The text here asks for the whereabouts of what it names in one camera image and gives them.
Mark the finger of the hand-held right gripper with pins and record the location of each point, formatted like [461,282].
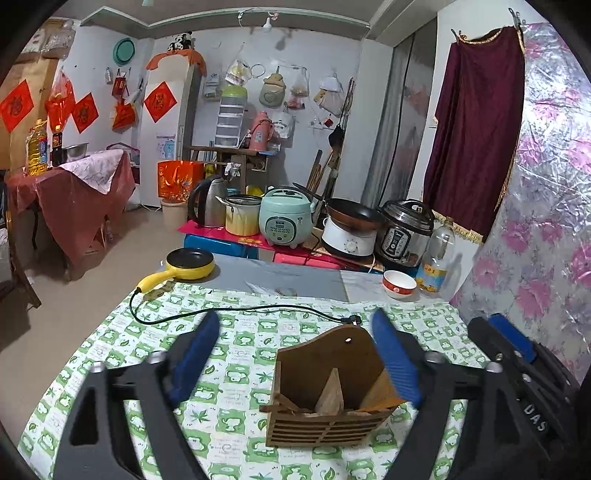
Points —
[512,339]
[489,341]

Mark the panda plush toy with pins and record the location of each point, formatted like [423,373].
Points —
[181,41]

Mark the dark sauce bottle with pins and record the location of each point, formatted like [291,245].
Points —
[57,150]

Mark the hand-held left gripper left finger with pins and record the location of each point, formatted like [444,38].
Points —
[198,355]

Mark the white printed plastic bag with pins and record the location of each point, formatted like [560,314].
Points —
[282,124]

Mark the black hanging spatula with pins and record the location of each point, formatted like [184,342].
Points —
[337,136]

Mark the floral foil sheet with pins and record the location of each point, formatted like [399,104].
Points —
[545,184]

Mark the pink thermos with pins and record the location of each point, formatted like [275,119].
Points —
[261,131]

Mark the mint green rice cooker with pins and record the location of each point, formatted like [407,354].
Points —
[284,221]

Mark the cooking oil bottle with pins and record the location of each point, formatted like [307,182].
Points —
[38,150]

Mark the metal basin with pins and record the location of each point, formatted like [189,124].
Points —
[75,151]

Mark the yellow electric frying pan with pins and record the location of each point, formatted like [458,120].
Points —
[189,265]

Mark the wooden side table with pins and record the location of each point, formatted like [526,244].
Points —
[217,154]

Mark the orange cloth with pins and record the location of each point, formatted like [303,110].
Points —
[178,57]

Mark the orange gift bag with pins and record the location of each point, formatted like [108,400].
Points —
[178,182]

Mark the table with red cloth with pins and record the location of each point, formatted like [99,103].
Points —
[69,212]

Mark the red diamond paper decoration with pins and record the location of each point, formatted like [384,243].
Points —
[84,113]
[161,101]
[16,106]

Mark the yellow pot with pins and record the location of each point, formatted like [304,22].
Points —
[242,219]

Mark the white steamer base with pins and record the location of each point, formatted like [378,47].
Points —
[346,242]

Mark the stacked container with green lid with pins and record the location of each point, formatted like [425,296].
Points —
[231,115]

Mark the wooden chopstick holder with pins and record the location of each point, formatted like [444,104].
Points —
[314,369]

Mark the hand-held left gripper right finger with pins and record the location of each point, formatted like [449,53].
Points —
[397,364]

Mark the beige plastic bin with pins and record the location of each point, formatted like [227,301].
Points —
[174,213]

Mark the black and silver pressure cooker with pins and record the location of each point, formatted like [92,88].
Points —
[404,235]

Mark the steel electric kettle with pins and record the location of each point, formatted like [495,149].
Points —
[210,203]

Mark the red and white bowl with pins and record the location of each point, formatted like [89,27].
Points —
[399,285]

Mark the clear plastic oil bottle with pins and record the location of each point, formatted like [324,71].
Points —
[434,272]

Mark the white patterned cloth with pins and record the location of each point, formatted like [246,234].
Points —
[97,168]

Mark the white refrigerator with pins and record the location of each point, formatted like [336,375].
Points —
[161,138]

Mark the wooden chair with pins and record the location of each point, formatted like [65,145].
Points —
[18,258]

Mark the maroon curtain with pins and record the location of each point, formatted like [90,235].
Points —
[471,129]

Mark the blue storage box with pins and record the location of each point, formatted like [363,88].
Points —
[217,247]

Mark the red plastic bag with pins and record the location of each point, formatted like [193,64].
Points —
[60,99]

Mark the green patterned tablecloth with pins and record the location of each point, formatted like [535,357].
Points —
[249,332]

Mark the green hanging mitt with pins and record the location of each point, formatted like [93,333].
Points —
[272,90]

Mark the teal plastic basin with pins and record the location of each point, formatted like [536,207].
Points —
[124,51]

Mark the grey cloth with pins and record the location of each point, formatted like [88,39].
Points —
[286,277]

